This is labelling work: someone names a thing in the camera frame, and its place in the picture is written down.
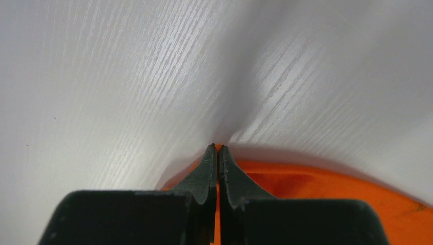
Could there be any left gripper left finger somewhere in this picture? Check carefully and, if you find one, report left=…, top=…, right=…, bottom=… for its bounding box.
left=40, top=144, right=217, bottom=244

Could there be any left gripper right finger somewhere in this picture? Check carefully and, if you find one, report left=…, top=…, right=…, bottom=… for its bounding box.
left=219, top=146, right=389, bottom=244

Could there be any orange t-shirt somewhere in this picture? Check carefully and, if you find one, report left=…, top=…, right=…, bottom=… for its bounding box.
left=159, top=143, right=433, bottom=245

